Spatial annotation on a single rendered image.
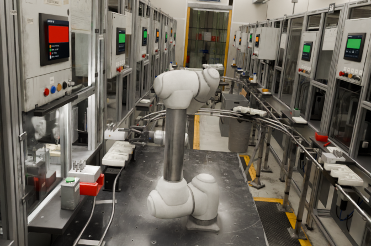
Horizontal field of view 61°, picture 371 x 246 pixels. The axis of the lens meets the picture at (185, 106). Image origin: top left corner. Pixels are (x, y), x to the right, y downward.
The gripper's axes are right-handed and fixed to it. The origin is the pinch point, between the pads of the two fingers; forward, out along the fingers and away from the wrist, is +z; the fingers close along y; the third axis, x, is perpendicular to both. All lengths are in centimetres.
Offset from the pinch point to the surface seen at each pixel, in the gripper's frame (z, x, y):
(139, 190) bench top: -13.2, 4.2, -35.8
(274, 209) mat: -136, -102, -101
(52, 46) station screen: 16, 64, 56
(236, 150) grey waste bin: -116, -258, -97
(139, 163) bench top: -6, -38, -36
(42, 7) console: 19, 67, 71
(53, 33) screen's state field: 16, 62, 61
